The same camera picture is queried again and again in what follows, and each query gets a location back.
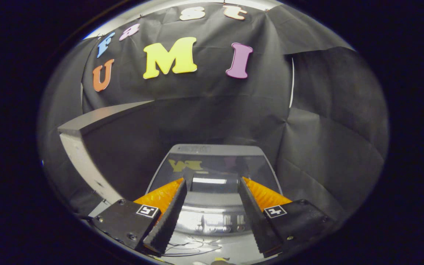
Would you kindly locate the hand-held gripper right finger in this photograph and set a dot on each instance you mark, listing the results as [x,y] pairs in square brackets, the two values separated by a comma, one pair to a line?
[258,221]

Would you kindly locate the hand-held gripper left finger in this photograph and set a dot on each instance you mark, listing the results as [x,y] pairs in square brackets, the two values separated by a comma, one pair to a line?
[168,221]

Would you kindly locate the grey washing machine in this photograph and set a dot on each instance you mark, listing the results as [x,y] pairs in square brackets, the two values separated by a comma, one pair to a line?
[212,221]

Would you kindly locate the dark washing machine lid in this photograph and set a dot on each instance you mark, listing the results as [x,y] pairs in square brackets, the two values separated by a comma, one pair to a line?
[215,165]

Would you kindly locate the beige cabinet with dark top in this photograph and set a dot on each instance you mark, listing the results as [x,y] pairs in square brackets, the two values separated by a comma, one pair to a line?
[83,158]

